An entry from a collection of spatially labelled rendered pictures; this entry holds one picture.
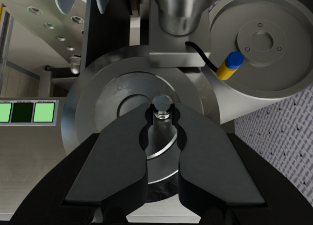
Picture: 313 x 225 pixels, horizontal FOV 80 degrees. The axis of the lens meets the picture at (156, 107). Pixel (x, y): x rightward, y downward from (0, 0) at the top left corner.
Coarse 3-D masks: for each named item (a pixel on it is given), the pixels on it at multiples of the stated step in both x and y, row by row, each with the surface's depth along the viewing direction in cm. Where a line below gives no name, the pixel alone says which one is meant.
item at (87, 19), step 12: (96, 12) 23; (108, 12) 28; (120, 12) 36; (84, 24) 20; (96, 24) 23; (108, 24) 28; (120, 24) 36; (84, 36) 20; (96, 36) 23; (108, 36) 28; (120, 36) 36; (84, 48) 20; (96, 48) 23; (108, 48) 28; (84, 60) 20
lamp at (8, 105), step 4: (0, 104) 52; (4, 104) 52; (8, 104) 52; (0, 108) 52; (4, 108) 52; (8, 108) 52; (0, 112) 51; (4, 112) 51; (8, 112) 51; (0, 116) 51; (4, 116) 51; (8, 116) 51; (0, 120) 51; (4, 120) 51
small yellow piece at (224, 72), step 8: (200, 48) 13; (232, 56) 10; (240, 56) 10; (208, 64) 13; (224, 64) 11; (232, 64) 10; (240, 64) 10; (216, 72) 12; (224, 72) 11; (232, 72) 11
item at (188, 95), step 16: (112, 64) 18; (128, 64) 18; (144, 64) 18; (96, 80) 17; (176, 80) 17; (80, 96) 17; (96, 96) 17; (192, 96) 17; (80, 112) 17; (80, 128) 17; (176, 144) 16; (160, 160) 16; (176, 160) 16; (160, 176) 16
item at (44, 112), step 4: (36, 104) 52; (40, 104) 51; (44, 104) 51; (48, 104) 51; (52, 104) 51; (36, 108) 51; (40, 108) 51; (44, 108) 51; (48, 108) 51; (52, 108) 51; (36, 112) 51; (40, 112) 51; (44, 112) 51; (48, 112) 51; (52, 112) 51; (36, 116) 51; (40, 116) 51; (44, 116) 51; (48, 116) 51; (52, 116) 51; (36, 120) 51; (40, 120) 51; (44, 120) 50; (48, 120) 50
